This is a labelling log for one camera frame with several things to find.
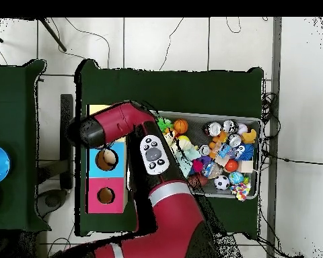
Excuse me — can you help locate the knotted polka dot cloth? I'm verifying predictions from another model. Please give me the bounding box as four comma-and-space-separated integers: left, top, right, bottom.
229, 181, 252, 202

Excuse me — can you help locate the silver mesh bin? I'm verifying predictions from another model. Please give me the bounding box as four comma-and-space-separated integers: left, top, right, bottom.
150, 109, 262, 200

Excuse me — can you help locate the wooden three-hole box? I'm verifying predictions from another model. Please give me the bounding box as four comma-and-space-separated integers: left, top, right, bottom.
85, 103, 129, 214

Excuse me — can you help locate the green spiky puffer toy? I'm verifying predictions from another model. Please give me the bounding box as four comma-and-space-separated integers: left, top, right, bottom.
157, 117, 174, 132

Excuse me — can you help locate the orange toy basketball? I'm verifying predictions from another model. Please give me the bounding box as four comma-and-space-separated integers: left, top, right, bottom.
173, 118, 189, 134

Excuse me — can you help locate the light blue cloth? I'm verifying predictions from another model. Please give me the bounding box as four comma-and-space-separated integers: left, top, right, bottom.
177, 148, 201, 178

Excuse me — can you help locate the brown toy football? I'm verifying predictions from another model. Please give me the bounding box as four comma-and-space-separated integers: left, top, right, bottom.
188, 174, 209, 188

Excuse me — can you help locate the black white soccer ball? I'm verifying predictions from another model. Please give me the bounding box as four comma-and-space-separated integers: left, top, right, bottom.
213, 175, 230, 191

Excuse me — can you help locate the blue globe ball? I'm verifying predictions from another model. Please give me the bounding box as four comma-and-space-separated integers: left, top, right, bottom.
228, 171, 245, 185

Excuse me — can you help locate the large blue spiky puffer toy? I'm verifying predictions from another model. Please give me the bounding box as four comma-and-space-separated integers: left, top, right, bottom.
232, 143, 256, 162

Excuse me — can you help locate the black standing panel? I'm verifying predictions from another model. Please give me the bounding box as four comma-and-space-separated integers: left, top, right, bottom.
59, 93, 74, 190

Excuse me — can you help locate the grey round floor stand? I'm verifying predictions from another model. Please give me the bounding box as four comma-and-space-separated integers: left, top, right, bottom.
37, 189, 68, 217

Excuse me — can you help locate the long black tripod leg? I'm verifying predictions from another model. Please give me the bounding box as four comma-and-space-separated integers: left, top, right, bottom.
38, 17, 68, 52

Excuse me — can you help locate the dark green side tablecloth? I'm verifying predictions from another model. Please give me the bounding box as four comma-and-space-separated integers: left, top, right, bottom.
0, 58, 52, 232

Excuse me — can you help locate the thin black floor cable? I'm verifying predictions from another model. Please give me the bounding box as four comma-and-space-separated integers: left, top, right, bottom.
158, 17, 184, 71
50, 17, 111, 68

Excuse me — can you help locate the black cable bundle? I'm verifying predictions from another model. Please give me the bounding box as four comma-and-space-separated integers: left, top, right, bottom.
260, 92, 281, 140

